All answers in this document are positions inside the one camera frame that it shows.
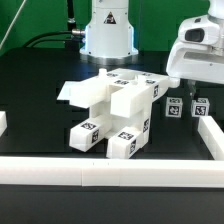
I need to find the black cable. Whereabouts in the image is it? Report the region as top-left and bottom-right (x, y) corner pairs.
(24, 29), (87, 48)

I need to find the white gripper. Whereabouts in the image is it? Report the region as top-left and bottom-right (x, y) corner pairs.
(166, 15), (224, 104)

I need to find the white U-shaped fence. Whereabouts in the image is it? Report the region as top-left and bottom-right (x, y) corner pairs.
(0, 110), (224, 188)

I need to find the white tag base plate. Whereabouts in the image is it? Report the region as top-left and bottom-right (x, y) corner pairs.
(57, 81), (81, 100)

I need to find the white chair seat part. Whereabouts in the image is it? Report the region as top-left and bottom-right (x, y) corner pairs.
(89, 69), (152, 157)

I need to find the white tagged cube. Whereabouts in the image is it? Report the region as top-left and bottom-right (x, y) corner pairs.
(191, 98), (210, 117)
(166, 97), (183, 118)

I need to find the white chair back frame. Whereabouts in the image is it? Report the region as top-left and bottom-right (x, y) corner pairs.
(70, 69), (180, 118)

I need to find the white cord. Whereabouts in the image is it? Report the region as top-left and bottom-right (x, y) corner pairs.
(0, 0), (28, 51)

